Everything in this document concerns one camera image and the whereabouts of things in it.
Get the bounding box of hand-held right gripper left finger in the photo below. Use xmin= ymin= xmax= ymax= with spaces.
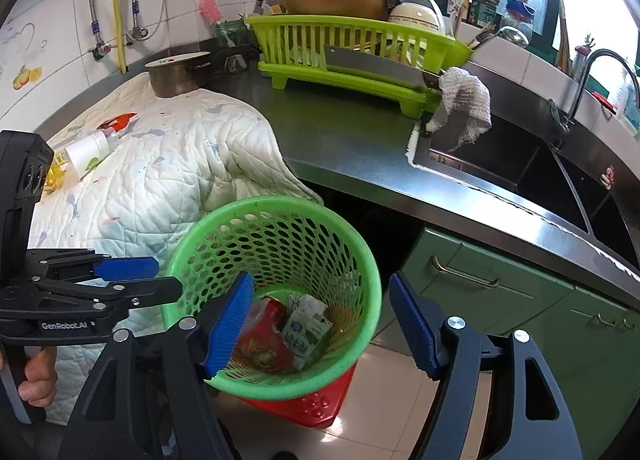
xmin=57 ymin=271 xmax=256 ymax=460

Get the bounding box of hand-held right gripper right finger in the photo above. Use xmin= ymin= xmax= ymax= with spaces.
xmin=389 ymin=271 xmax=584 ymax=460

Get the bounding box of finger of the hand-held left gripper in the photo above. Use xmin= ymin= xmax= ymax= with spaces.
xmin=92 ymin=255 xmax=161 ymax=282
xmin=95 ymin=276 xmax=184 ymax=313

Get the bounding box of green plastic mesh basket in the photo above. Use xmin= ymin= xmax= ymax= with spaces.
xmin=161 ymin=195 xmax=383 ymax=402

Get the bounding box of person's left hand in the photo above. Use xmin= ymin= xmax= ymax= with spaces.
xmin=0 ymin=346 xmax=59 ymax=409

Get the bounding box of red snack wrapper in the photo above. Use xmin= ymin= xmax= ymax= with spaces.
xmin=235 ymin=296 xmax=296 ymax=374

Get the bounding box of green cabinet door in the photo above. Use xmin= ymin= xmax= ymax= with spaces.
xmin=399 ymin=227 xmax=574 ymax=382
xmin=539 ymin=285 xmax=640 ymax=460

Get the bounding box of white dish soap bottle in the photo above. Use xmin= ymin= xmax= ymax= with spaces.
xmin=45 ymin=130 xmax=119 ymax=194

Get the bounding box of white crushed milk carton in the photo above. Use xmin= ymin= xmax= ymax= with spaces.
xmin=280 ymin=293 xmax=334 ymax=371

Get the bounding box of red and white packet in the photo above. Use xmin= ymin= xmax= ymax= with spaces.
xmin=97 ymin=112 xmax=139 ymax=135

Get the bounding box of red plastic stool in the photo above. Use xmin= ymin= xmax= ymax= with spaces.
xmin=237 ymin=362 xmax=359 ymax=429

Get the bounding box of white quilted blanket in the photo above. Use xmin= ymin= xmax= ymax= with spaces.
xmin=27 ymin=75 xmax=326 ymax=412

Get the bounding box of steel saucepan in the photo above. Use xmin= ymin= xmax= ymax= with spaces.
xmin=144 ymin=50 xmax=257 ymax=99

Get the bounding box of stainless steel sink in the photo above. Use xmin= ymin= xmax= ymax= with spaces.
xmin=412 ymin=69 xmax=640 ymax=287

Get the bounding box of white knitted dishcloth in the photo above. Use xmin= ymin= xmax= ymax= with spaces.
xmin=424 ymin=66 xmax=494 ymax=149

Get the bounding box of glass jar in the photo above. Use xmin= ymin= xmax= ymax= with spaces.
xmin=215 ymin=20 xmax=252 ymax=74

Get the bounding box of pink bottle brush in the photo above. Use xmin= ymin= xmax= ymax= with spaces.
xmin=198 ymin=0 xmax=237 ymax=49

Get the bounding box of steel cleaver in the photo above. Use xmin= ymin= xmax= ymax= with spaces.
xmin=324 ymin=43 xmax=444 ymax=92

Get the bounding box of green plastic dish rack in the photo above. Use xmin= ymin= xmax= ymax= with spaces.
xmin=243 ymin=14 xmax=474 ymax=119

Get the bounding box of bundle of chopsticks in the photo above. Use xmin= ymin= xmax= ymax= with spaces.
xmin=466 ymin=23 xmax=497 ymax=50

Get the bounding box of chrome faucet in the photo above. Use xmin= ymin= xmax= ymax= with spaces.
xmin=547 ymin=48 xmax=640 ymax=151

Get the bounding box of white ceramic bowl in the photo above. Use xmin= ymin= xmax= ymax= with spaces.
xmin=387 ymin=0 xmax=447 ymax=37

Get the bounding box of brown bowl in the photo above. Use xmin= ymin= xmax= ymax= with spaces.
xmin=282 ymin=0 xmax=391 ymax=20

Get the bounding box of blue plant pot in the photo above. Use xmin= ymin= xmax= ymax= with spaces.
xmin=504 ymin=0 xmax=534 ymax=24

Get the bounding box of brass cabinet handle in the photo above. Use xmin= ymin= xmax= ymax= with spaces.
xmin=430 ymin=255 xmax=501 ymax=289
xmin=587 ymin=312 xmax=636 ymax=331

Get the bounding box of lemon wall sticker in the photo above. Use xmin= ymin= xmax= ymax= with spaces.
xmin=12 ymin=65 xmax=44 ymax=91

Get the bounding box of yellow gas hose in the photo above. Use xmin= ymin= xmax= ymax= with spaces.
xmin=112 ymin=0 xmax=135 ymax=74

